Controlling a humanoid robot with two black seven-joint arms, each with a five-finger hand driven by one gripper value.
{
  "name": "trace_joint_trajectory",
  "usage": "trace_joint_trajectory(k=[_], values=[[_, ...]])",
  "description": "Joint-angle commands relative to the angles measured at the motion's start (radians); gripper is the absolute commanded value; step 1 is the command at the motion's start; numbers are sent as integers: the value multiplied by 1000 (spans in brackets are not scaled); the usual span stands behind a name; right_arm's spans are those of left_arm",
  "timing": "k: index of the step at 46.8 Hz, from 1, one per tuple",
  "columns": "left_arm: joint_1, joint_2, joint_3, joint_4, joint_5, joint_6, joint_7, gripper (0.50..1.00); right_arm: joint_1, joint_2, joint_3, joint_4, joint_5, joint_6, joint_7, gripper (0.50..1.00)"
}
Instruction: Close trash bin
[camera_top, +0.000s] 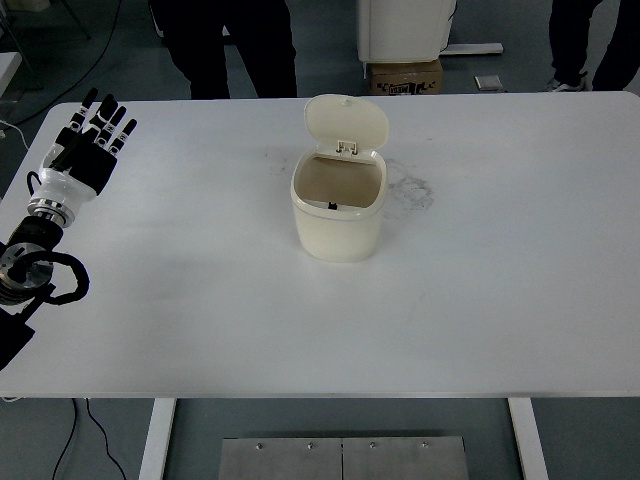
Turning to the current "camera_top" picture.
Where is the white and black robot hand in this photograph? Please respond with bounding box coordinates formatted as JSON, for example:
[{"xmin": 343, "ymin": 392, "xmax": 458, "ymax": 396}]
[{"xmin": 25, "ymin": 88, "xmax": 139, "ymax": 214}]

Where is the cream plastic trash bin with lid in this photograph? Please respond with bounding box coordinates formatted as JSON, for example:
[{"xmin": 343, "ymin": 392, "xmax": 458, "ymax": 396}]
[{"xmin": 290, "ymin": 93, "xmax": 390, "ymax": 262}]

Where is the person in dark trousers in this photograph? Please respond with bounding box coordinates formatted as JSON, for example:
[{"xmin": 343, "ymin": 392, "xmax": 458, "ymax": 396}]
[{"xmin": 148, "ymin": 0, "xmax": 299, "ymax": 100}]

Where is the white table leg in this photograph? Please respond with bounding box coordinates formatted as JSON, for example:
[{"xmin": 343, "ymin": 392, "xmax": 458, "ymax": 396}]
[
  {"xmin": 507, "ymin": 398, "xmax": 551, "ymax": 480},
  {"xmin": 137, "ymin": 398, "xmax": 178, "ymax": 480}
]

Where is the brown cardboard box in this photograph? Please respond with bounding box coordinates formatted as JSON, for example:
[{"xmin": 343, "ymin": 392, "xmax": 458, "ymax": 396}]
[{"xmin": 366, "ymin": 58, "xmax": 446, "ymax": 97}]

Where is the white rounded appliance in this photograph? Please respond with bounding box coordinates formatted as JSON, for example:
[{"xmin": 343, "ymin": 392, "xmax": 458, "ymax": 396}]
[{"xmin": 356, "ymin": 0, "xmax": 459, "ymax": 65}]

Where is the grey metal plate with screws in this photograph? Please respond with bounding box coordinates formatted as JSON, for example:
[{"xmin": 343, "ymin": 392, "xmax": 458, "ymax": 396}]
[
  {"xmin": 217, "ymin": 436, "xmax": 344, "ymax": 480},
  {"xmin": 341, "ymin": 436, "xmax": 471, "ymax": 480}
]

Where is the white table foot bar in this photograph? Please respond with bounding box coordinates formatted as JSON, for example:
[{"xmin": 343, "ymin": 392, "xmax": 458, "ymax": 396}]
[{"xmin": 439, "ymin": 43, "xmax": 505, "ymax": 57}]

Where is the small grey square floor plate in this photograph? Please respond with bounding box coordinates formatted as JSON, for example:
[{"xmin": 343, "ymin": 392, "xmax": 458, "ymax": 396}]
[{"xmin": 473, "ymin": 74, "xmax": 507, "ymax": 93}]

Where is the person with white shoes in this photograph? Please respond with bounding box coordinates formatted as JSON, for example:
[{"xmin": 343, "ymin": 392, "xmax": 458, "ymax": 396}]
[{"xmin": 542, "ymin": 0, "xmax": 640, "ymax": 94}]

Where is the long black floor cable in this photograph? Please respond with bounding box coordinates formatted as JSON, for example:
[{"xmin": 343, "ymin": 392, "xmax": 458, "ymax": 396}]
[{"xmin": 0, "ymin": 0, "xmax": 124, "ymax": 127}]

